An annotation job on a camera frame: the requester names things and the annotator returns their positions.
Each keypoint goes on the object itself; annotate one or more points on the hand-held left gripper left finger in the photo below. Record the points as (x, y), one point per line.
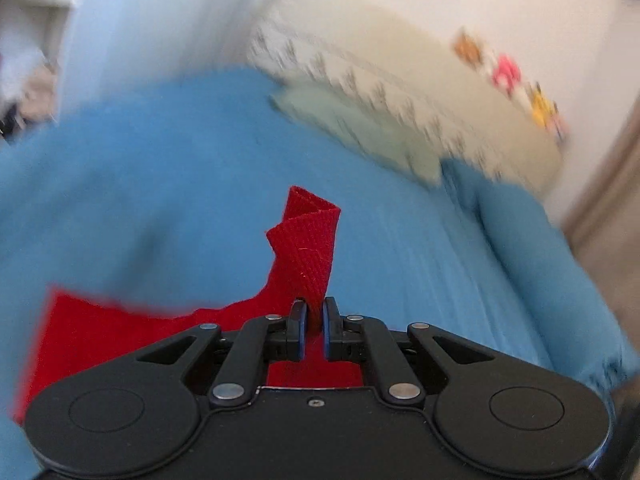
(298, 332)

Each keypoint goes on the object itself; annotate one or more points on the yellow wall sticker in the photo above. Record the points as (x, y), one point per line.
(542, 106)

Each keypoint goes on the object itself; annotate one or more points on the beige curtain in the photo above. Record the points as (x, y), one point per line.
(607, 195)

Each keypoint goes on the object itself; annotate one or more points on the bed with blue sheet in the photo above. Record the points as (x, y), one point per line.
(200, 160)

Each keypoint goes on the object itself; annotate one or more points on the pink wall sticker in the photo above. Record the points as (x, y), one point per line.
(506, 72)

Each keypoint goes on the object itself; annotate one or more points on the red knit garment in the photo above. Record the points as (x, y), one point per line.
(302, 255)

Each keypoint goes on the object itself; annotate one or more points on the orange wall sticker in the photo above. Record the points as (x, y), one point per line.
(467, 49)

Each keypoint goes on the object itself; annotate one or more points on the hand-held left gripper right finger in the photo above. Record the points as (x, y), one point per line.
(327, 332)

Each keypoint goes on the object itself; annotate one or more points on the pale green pillow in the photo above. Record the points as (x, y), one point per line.
(360, 122)

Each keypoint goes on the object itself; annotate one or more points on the blue duvet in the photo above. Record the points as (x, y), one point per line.
(540, 270)

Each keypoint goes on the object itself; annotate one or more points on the white shelf unit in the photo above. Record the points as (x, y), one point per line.
(35, 20)

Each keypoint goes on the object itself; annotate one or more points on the cream quilted headboard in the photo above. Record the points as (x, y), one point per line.
(400, 45)

